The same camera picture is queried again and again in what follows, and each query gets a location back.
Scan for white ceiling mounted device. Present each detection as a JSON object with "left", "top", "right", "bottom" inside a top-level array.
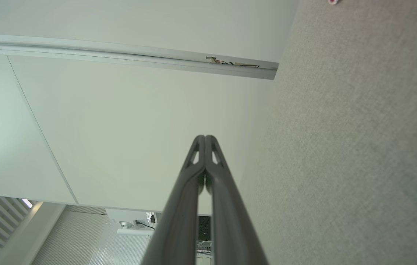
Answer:
[{"left": 105, "top": 208, "right": 157, "bottom": 236}]

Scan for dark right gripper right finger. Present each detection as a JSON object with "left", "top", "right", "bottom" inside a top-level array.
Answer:
[{"left": 205, "top": 135, "right": 269, "bottom": 265}]

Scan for white aluminium wall rail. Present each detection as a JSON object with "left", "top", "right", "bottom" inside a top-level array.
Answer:
[{"left": 0, "top": 33, "right": 279, "bottom": 80}]

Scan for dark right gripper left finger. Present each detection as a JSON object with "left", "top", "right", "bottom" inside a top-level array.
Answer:
[{"left": 140, "top": 135, "right": 206, "bottom": 265}]

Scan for grey fabric upholstered surface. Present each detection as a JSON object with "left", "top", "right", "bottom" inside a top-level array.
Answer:
[{"left": 238, "top": 0, "right": 417, "bottom": 265}]

